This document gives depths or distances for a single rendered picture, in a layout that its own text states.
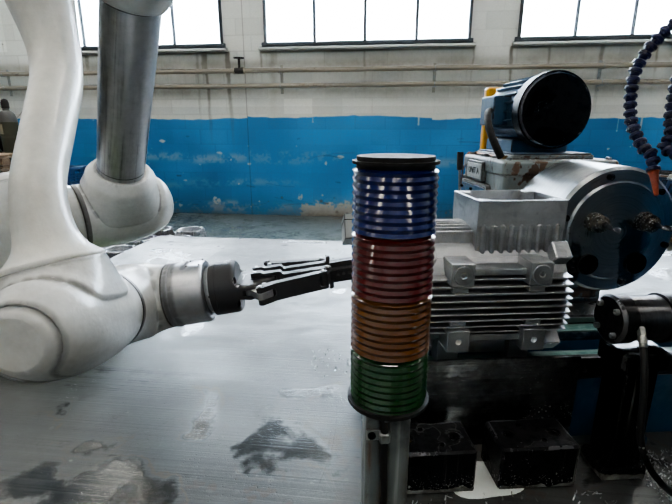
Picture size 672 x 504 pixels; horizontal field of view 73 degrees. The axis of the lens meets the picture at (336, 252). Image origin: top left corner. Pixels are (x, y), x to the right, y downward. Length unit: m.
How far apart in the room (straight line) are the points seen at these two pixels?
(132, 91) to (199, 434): 0.63
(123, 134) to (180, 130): 5.95
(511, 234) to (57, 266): 0.53
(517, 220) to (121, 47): 0.72
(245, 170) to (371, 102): 1.99
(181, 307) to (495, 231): 0.42
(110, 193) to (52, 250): 0.59
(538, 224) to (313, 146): 5.84
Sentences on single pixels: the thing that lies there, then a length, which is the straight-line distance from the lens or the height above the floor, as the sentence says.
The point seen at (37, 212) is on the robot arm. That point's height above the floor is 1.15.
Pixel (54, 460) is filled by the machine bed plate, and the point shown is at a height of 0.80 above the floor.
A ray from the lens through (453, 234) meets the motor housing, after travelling 0.63.
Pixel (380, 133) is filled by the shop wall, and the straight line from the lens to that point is 6.31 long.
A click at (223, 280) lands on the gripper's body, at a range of 0.62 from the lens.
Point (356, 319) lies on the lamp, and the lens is 0.33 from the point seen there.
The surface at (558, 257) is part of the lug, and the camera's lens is 0.65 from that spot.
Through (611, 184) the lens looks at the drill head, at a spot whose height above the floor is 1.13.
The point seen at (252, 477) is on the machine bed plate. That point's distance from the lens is 0.66.
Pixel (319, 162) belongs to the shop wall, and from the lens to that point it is 6.41.
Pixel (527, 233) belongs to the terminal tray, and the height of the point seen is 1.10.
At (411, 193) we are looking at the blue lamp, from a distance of 0.30.
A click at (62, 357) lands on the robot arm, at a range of 0.49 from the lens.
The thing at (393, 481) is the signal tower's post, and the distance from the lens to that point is 0.42.
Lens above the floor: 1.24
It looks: 16 degrees down
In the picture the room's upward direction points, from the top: straight up
